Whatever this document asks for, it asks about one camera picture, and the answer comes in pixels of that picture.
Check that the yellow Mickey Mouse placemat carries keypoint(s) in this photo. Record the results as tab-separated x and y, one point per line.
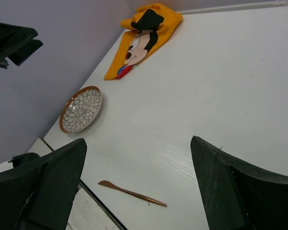
149	29

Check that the floral patterned ceramic plate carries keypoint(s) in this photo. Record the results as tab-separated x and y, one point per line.
81	110

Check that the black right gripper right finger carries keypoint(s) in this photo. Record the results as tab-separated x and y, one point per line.
237	195

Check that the copper butter knife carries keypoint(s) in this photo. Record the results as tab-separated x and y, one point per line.
108	184

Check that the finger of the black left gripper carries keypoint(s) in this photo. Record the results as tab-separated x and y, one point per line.
17	44

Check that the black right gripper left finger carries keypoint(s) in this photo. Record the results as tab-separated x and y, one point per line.
38	192

